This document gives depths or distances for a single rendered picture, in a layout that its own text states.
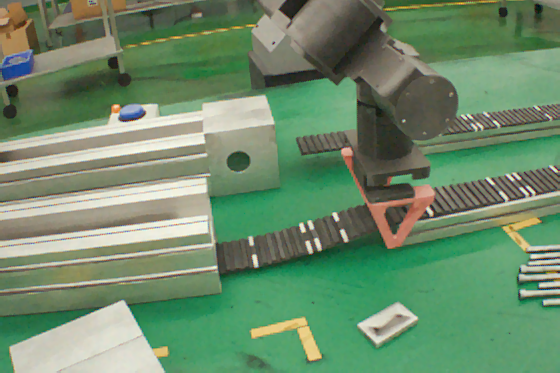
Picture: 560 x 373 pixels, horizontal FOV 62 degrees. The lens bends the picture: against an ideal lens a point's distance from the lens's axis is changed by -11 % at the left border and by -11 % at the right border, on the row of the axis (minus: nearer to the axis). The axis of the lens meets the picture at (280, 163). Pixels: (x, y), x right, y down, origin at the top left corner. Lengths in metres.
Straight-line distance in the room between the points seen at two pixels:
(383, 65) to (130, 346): 0.29
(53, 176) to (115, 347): 0.37
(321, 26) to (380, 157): 0.14
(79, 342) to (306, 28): 0.31
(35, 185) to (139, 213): 0.20
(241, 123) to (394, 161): 0.23
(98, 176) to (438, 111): 0.44
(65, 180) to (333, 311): 0.39
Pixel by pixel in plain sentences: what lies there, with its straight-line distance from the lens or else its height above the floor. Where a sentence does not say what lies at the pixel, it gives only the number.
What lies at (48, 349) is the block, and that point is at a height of 0.87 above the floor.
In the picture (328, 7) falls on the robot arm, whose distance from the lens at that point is 0.44.
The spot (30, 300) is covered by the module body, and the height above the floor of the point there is 0.80.
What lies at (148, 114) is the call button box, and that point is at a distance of 0.83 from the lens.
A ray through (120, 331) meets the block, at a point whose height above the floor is 0.87.
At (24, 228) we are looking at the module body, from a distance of 0.61.
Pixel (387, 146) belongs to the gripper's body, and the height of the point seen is 0.91.
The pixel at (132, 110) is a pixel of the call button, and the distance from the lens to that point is 0.82.
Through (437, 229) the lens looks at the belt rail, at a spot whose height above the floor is 0.79.
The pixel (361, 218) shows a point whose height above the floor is 0.81.
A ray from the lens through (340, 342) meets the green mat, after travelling 0.48.
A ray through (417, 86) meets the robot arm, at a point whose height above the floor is 1.00.
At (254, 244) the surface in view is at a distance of 0.58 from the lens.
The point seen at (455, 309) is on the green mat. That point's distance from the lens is 0.52.
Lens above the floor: 1.15
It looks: 29 degrees down
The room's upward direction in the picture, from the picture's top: 5 degrees counter-clockwise
